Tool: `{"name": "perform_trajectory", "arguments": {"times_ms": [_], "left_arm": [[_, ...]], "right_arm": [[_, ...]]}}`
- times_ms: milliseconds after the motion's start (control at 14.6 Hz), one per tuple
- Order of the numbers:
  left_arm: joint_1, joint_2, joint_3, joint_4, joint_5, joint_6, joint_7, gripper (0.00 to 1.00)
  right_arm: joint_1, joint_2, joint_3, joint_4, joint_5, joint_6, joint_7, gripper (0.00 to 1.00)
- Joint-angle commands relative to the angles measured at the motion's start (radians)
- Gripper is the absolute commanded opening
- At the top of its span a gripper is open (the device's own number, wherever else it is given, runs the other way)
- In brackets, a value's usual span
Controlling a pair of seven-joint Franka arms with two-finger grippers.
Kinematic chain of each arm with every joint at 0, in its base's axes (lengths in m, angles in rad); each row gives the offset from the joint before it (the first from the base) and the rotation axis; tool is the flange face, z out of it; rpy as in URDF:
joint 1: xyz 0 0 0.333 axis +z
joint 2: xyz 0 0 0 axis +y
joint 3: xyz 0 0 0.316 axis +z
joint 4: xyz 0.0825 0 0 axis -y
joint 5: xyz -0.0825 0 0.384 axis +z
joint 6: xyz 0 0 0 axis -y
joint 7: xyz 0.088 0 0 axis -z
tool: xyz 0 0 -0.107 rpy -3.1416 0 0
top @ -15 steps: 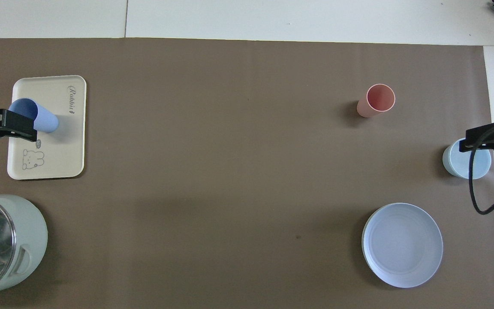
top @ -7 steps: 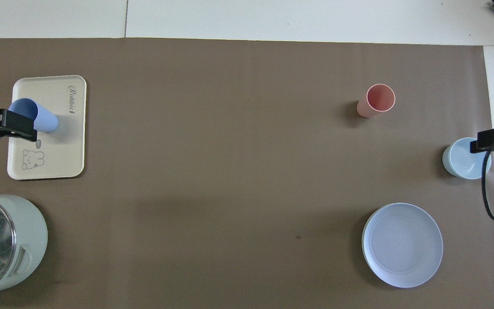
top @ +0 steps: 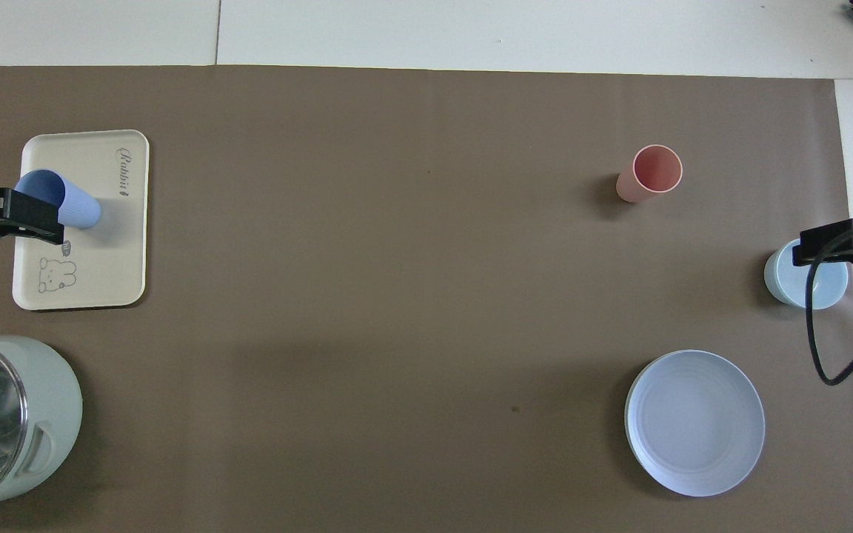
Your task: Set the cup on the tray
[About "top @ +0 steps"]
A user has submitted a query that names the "pale green electric pot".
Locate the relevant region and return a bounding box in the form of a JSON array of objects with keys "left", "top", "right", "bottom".
[{"left": 0, "top": 335, "right": 84, "bottom": 517}]

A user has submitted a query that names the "light blue bowl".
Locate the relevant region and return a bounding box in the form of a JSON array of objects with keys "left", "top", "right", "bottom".
[{"left": 763, "top": 238, "right": 850, "bottom": 311}]

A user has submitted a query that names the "blue ribbed cup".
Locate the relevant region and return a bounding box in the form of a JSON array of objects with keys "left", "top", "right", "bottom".
[{"left": 13, "top": 169, "right": 104, "bottom": 231}]

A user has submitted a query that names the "cream rabbit print tray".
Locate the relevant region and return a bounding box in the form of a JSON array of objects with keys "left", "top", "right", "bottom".
[{"left": 12, "top": 130, "right": 150, "bottom": 311}]

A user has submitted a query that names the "light blue plate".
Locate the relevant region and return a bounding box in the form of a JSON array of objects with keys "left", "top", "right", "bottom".
[{"left": 624, "top": 349, "right": 766, "bottom": 497}]

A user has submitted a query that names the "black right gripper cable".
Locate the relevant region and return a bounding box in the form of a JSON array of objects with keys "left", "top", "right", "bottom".
[{"left": 804, "top": 216, "right": 853, "bottom": 386}]

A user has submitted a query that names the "brown paper table mat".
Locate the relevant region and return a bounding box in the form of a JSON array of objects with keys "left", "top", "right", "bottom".
[{"left": 0, "top": 65, "right": 853, "bottom": 533}]

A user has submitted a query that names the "pink cup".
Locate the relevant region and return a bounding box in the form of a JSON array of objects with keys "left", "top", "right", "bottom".
[{"left": 615, "top": 144, "right": 684, "bottom": 204}]

